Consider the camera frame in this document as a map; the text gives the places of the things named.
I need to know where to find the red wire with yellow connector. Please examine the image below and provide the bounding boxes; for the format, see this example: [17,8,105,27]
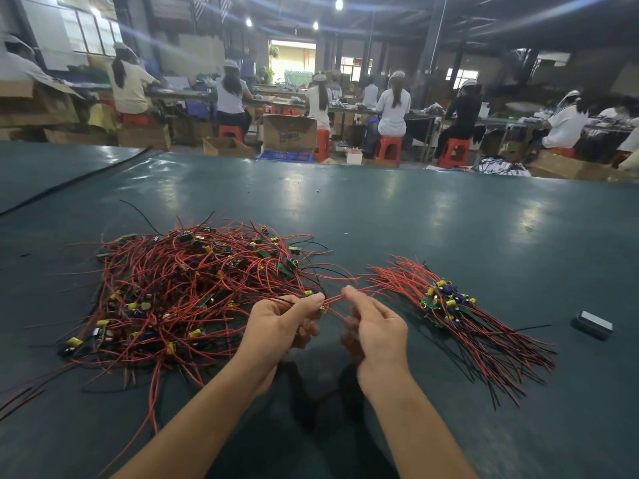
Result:
[300,284,375,310]

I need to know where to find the person's right hand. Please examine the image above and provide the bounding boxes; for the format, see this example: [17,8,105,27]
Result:
[339,285,411,395]

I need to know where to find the yellow sack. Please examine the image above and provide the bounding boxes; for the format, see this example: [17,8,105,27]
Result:
[88,103,119,132]

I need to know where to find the blue plastic crate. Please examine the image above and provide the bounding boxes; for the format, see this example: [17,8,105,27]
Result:
[258,149,316,164]

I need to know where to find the heap of black white items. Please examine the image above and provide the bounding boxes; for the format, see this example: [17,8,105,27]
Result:
[474,157,533,178]

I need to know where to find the dark green table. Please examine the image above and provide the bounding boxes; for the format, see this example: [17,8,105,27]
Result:
[0,141,639,479]

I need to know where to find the person's right forearm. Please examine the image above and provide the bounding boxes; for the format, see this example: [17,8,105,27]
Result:
[359,372,481,479]

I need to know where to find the small black grey block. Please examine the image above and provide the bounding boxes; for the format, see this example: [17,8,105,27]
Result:
[571,310,614,341]

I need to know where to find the large open cardboard box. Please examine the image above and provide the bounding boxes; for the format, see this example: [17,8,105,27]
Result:
[0,79,83,128]

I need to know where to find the sorted bundle of wired boards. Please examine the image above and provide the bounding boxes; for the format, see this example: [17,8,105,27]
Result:
[361,256,557,407]

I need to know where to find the grid window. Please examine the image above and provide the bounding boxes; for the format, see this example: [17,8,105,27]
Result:
[58,5,123,54]

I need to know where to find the pile of red-wired boards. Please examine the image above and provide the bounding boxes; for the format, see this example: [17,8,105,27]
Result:
[0,219,351,475]

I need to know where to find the person's left forearm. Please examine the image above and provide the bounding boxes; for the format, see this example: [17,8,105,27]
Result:
[112,369,276,479]

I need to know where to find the person's left hand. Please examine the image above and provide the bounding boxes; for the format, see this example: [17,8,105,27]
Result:
[236,292,327,390]

